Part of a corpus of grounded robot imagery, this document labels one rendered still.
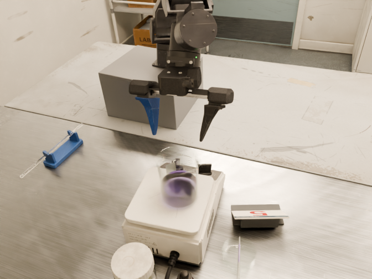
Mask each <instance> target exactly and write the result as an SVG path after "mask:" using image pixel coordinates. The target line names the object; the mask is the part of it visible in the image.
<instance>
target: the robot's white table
mask: <svg viewBox="0 0 372 279"><path fill-rule="evenodd" d="M134 47H136V46H134V45H125V44H116V43H108V42H96V43H94V44H93V45H91V46H90V47H88V48H87V49H85V50H84V51H82V52H81V53H80V54H78V55H77V56H75V57H74V58H72V59H71V60H69V61H68V62H66V63H65V64H64V65H62V66H61V67H59V68H57V69H56V70H55V71H53V72H52V73H50V74H49V75H48V76H46V77H45V78H43V79H41V80H40V81H39V82H37V83H36V84H34V85H33V86H31V87H30V88H29V89H27V90H25V91H24V92H23V93H21V94H20V95H18V96H17V97H15V98H14V99H13V100H11V101H10V102H8V103H7V104H5V105H4V107H8V108H12V109H16V110H21V111H26V112H31V113H36V114H40V115H44V116H49V117H54V118H59V119H62V120H67V121H72V122H77V123H84V124H85V125H90V126H95V127H100V128H105V129H108V130H113V131H118V132H123V133H128V134H131V135H136V136H141V137H145V138H151V139H154V140H159V141H163V142H169V143H174V144H178V145H182V146H187V147H191V148H196V149H201V150H205V151H209V152H214V153H219V154H224V155H227V156H232V157H237V158H242V159H247V160H251V161H255V162H260V163H265V164H270V165H273V166H278V167H283V168H288V169H293V170H296V171H301V172H306V173H311V174H316V175H321V176H324V177H329V178H334V179H339V180H343V181H347V182H352V183H356V184H361V185H367V186H370V187H372V75H370V74H361V73H352V72H347V71H337V70H329V69H320V68H311V67H306V66H297V65H288V64H279V63H269V62H264V61H256V60H247V59H239V58H230V57H224V56H215V55H206V54H200V56H202V57H203V89H205V90H208V89H209V88H210V87H222V88H228V89H232V90H233V92H234V100H233V102H232V103H231V104H226V106H225V108H223V109H222V110H219V111H218V113H217V114H216V115H215V117H214V119H213V120H212V122H211V124H210V126H209V129H208V131H207V133H206V135H205V137H204V139H203V141H202V142H200V141H199V139H200V130H201V126H202V121H203V116H204V105H206V104H208V99H197V100H196V102H195V104H194V105H193V107H192V108H191V109H190V111H189V112H188V114H187V115H186V117H185V118H184V120H183V121H182V123H181V124H180V125H179V127H178V128H177V130H174V129H171V128H165V127H160V126H158V128H157V134H156V135H152V131H151V127H150V124H146V123H141V122H136V121H130V120H125V119H121V118H117V117H111V116H108V115H107V110H106V105H105V101H104V96H103V93H102V88H101V84H100V79H99V75H98V72H100V71H101V70H102V69H104V68H105V67H107V66H108V65H110V64H111V63H113V62H114V61H115V60H117V59H118V58H120V57H121V56H123V55H124V54H126V53H127V52H128V51H130V50H131V49H133V48H134Z"/></svg>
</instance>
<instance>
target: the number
mask: <svg viewBox="0 0 372 279"><path fill-rule="evenodd" d="M234 214H235V216H279V215H285V214H284V213H283V212H282V211H280V210H277V211H234Z"/></svg>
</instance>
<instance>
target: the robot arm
mask: <svg viewBox="0 0 372 279"><path fill-rule="evenodd" d="M213 8H214V4H213V1H212V0H157V1H156V3H155V5H154V7H153V18H151V21H150V27H149V32H150V39H151V42H152V44H157V60H156V61H154V62H153V63H152V66H156V67H159V68H165V69H164V70H163V71H162V72H161V73H160V74H159V75H158V82H156V81H147V80H134V79H133V80H132V81H131V82H130V84H129V93H130V94H132V95H137V97H135V99H136V100H139V101H140V102H141V103H142V105H143V106H144V108H145V110H146V113H147V116H148V120H149V124H150V127H151V131H152V135H156V134H157V128H158V116H159V102H160V98H157V97H156V94H160V95H171V96H181V97H191V98H198V99H208V104H206V105H204V116H203V121H202V124H201V130H200V139H199V141H200V142H202V141H203V139H204V137H205V135H206V133H207V131H208V129H209V126H210V124H211V122H212V120H213V119H214V117H215V115H216V114H217V113H218V111H219V110H222V109H224V108H225V106H226V104H231V103H232V102H233V100H234V92H233V90H232V89H228V88H222V87H210V88H209V89H208V90H205V89H199V86H200V85H201V83H202V74H201V69H200V63H201V61H200V54H201V48H205V47H207V46H208V45H210V44H211V43H212V42H213V41H214V39H215V37H216V34H217V29H218V28H217V24H216V21H215V19H214V17H213V16H212V13H213ZM155 34H156V35H155ZM189 90H192V92H190V91H189ZM188 93H189V94H188Z"/></svg>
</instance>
